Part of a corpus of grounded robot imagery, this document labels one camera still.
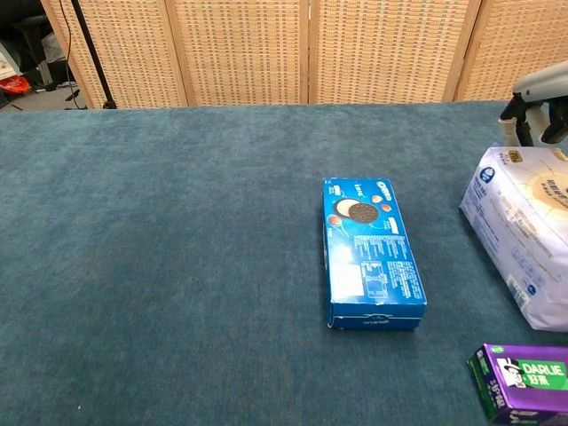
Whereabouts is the white tissue pack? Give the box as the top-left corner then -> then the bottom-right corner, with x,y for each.
459,144 -> 568,333

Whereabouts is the orange plastic bag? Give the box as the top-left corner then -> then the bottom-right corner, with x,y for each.
0,74 -> 33,97

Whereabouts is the black tripod stand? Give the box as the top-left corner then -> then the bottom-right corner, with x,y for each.
70,0 -> 119,110

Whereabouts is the black floor cable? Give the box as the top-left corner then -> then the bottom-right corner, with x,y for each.
59,0 -> 89,110

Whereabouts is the purple Darlie toothpaste box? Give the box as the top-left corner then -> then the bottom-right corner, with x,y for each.
466,343 -> 568,425

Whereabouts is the blue Oreo cookie box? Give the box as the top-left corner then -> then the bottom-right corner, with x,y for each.
321,177 -> 428,331

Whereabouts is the woven bamboo folding screen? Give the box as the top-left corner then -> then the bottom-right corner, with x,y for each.
40,0 -> 568,110

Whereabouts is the blue felt table cover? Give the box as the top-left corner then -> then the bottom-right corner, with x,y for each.
0,99 -> 568,426

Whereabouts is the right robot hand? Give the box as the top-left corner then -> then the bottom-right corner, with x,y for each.
497,60 -> 568,147

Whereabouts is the black office chair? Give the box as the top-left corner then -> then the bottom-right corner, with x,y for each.
0,0 -> 59,88

